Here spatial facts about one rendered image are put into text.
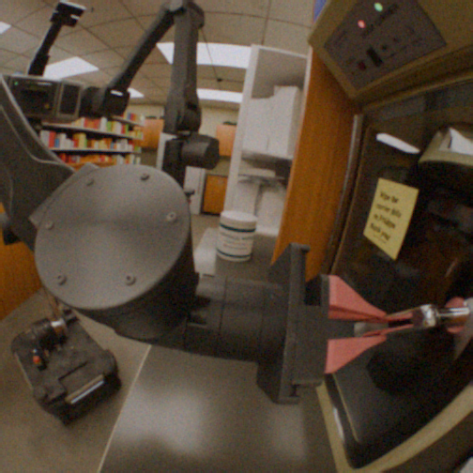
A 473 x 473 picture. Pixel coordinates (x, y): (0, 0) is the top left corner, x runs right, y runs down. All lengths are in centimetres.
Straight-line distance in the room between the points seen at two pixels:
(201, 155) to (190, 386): 40
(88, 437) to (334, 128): 155
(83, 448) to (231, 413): 112
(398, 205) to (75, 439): 149
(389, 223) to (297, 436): 31
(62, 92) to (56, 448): 156
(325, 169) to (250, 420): 43
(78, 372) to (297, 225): 122
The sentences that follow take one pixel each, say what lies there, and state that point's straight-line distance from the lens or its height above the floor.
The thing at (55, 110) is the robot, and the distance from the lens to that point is 89.
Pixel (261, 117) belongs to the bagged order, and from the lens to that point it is 146.
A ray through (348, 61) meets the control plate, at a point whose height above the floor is 145.
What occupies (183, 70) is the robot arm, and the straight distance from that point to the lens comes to 55.
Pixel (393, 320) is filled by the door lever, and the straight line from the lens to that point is 18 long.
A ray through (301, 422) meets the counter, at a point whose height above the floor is 94.
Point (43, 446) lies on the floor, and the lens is 148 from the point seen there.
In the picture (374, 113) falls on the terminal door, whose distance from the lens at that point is 36.
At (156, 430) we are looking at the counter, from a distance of 34.
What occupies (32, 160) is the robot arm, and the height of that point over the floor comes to 125.
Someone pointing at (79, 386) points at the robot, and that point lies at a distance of 127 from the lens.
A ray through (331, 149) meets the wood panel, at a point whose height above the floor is 132.
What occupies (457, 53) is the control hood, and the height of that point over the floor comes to 141.
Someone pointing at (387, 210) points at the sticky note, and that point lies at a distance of 28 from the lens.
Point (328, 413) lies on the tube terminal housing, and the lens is 38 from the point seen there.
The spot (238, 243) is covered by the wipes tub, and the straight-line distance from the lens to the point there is 74.
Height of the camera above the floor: 126
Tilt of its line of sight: 18 degrees down
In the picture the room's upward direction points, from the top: 10 degrees clockwise
